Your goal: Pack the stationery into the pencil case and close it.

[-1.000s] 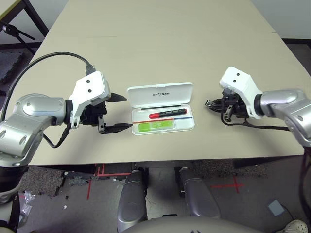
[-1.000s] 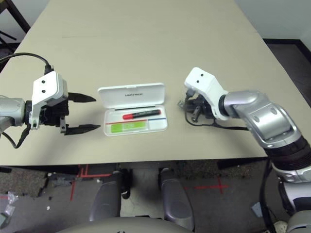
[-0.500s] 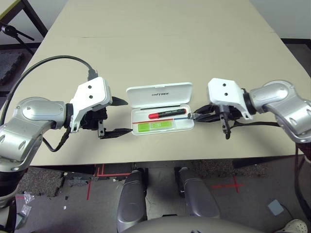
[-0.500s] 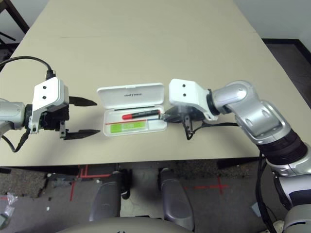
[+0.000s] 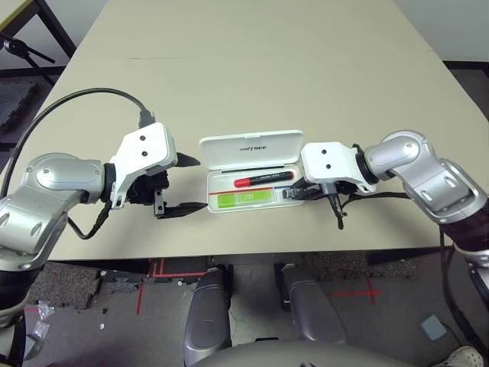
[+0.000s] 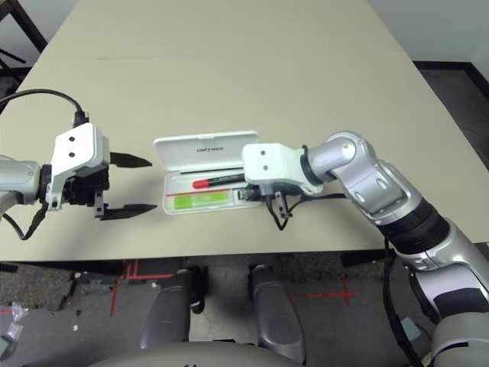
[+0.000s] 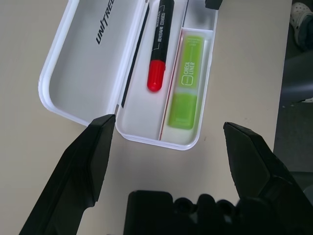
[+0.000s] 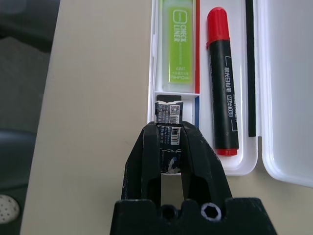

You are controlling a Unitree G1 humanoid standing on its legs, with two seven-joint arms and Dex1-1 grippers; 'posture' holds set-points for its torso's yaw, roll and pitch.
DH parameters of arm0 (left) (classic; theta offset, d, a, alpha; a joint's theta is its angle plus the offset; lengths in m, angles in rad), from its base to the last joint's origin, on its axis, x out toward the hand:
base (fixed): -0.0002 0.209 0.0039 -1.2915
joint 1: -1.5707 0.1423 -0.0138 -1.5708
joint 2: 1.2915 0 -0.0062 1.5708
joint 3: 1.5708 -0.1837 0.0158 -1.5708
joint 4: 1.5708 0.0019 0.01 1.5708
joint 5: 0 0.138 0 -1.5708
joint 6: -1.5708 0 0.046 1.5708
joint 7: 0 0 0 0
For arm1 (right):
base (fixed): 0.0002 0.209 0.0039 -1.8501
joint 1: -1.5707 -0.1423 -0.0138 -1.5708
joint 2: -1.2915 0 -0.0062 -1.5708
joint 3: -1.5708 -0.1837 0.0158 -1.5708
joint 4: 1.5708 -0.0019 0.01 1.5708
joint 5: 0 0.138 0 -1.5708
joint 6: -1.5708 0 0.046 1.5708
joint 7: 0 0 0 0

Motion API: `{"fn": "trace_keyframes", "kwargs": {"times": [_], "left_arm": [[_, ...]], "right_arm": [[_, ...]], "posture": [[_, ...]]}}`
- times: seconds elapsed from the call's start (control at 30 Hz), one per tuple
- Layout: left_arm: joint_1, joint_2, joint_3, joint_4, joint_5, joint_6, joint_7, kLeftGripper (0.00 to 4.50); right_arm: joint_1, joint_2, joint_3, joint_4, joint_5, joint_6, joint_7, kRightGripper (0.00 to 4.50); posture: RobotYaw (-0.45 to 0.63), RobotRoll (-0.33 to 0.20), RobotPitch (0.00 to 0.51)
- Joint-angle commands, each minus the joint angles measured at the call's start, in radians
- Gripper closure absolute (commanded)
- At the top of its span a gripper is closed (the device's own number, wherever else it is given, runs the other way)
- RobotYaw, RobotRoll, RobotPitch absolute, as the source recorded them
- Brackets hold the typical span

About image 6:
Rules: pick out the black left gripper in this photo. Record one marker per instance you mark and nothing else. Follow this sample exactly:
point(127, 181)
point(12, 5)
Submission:
point(86, 187)

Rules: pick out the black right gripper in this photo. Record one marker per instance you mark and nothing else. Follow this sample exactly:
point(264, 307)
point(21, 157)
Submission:
point(263, 191)

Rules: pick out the red and black marker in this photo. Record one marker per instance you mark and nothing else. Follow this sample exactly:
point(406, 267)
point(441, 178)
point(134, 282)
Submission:
point(214, 181)

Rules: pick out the white plastic pencil case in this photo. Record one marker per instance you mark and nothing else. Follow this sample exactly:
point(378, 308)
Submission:
point(206, 147)

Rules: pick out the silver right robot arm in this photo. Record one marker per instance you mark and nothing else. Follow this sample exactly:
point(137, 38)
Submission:
point(382, 179)

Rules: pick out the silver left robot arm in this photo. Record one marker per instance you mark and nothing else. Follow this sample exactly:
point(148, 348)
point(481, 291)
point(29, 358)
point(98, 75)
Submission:
point(19, 179)

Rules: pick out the black table crossbeam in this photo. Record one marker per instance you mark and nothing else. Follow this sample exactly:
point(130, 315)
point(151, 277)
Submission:
point(229, 261)

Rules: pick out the grey robot right leg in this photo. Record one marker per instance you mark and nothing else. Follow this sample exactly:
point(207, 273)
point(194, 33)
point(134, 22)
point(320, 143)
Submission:
point(277, 313)

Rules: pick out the grey robot leg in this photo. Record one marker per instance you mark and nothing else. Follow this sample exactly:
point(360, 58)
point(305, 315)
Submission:
point(277, 313)
point(168, 309)

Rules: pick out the grey robot left leg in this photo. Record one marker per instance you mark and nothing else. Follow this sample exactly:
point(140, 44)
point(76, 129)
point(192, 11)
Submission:
point(168, 309)

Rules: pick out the grey robot torso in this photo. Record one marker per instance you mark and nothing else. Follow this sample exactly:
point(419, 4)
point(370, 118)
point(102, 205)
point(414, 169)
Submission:
point(191, 355)

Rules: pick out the black tripod stand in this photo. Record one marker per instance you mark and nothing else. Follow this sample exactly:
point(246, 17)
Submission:
point(11, 57)

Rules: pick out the crumpled clear plastic bag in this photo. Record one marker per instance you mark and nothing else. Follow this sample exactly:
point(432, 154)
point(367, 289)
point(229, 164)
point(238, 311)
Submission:
point(13, 329)

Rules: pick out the grey floor pedal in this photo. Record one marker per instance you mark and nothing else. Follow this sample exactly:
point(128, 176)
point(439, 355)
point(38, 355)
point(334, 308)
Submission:
point(410, 329)

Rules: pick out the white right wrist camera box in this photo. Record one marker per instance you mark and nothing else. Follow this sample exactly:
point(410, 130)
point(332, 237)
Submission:
point(271, 164)

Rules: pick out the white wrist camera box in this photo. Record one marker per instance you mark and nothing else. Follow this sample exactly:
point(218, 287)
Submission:
point(271, 164)
point(76, 149)

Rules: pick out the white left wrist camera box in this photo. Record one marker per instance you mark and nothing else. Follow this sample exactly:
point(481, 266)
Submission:
point(76, 149)

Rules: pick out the grey floor bracket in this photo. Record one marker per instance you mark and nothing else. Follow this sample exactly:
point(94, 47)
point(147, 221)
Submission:
point(103, 287)

